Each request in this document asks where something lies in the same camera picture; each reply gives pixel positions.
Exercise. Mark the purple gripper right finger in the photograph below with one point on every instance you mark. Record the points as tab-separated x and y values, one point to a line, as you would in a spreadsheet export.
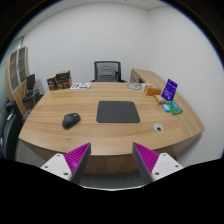
153	166

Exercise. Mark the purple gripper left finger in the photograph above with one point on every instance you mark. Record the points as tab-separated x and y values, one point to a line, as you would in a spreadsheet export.
70	166

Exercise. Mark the black computer mouse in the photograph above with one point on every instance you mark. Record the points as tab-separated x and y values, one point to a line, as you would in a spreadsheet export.
70	120

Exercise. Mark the dark grey mouse pad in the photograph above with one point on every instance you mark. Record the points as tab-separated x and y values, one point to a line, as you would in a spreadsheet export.
117	112

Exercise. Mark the small blue box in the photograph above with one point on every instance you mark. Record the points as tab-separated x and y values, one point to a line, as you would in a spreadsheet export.
166	108

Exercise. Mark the green box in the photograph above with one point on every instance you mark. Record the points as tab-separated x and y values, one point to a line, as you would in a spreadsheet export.
174	107

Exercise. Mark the wooden desk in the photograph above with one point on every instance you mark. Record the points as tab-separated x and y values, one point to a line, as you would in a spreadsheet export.
111	143

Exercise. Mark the small yellow box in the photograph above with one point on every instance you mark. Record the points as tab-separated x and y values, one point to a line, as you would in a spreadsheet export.
159	99

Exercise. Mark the orange cardboard box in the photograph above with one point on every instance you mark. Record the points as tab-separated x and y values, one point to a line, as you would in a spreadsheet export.
151	91

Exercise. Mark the black chair at left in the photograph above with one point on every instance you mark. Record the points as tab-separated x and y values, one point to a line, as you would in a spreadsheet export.
11	123

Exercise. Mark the purple acrylic sign stand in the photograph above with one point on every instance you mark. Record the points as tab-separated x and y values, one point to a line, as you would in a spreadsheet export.
169	90

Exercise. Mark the black chair by cabinet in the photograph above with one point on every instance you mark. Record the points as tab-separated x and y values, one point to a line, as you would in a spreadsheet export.
31	92

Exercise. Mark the round white plate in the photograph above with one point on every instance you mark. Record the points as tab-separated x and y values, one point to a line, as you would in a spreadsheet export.
135	86

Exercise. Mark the wooden side credenza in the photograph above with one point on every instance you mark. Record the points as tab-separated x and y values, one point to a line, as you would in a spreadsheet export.
145	76

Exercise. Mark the brown and black boxes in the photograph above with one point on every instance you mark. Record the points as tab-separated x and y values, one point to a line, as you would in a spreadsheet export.
61	80

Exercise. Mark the grey mesh office chair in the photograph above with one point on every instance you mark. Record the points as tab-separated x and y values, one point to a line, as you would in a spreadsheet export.
107	71

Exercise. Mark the wooden bookshelf cabinet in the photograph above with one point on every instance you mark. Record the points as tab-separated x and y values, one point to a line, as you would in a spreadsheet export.
16	73

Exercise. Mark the desk cable grommet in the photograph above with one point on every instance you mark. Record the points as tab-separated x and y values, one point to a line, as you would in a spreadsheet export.
158	127

